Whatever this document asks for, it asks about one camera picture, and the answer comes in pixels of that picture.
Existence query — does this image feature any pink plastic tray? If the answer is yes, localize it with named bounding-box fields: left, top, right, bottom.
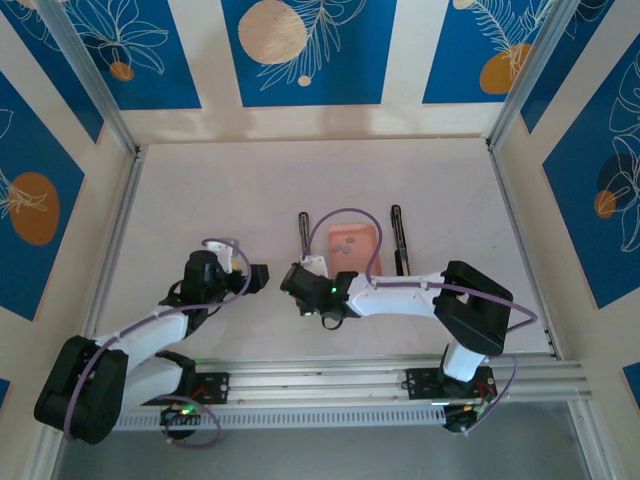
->
left=327, top=222, right=386, bottom=276

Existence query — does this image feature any black stapler part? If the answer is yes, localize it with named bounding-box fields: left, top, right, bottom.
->
left=389, top=203, right=412, bottom=277

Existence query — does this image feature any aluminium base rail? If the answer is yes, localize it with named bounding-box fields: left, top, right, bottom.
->
left=124, top=353, right=587, bottom=407

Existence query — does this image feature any aluminium table side rail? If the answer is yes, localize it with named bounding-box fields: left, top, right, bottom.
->
left=82, top=143, right=149, bottom=351
left=487, top=142, right=561, bottom=361

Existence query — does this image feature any grey slotted cable duct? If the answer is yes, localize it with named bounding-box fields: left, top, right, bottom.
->
left=114, top=404, right=447, bottom=432

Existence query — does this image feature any aluminium frame post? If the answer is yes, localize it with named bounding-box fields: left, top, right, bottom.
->
left=34, top=0, right=141, bottom=157
left=485, top=0, right=576, bottom=151

